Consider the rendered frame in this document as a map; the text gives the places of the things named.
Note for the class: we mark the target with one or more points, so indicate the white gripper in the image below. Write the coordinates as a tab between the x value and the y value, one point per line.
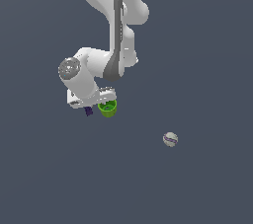
104	95

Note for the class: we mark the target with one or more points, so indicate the green cup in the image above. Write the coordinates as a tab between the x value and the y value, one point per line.
108	109

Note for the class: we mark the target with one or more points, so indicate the white ball with purple stripe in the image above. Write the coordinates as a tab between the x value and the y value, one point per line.
170	139

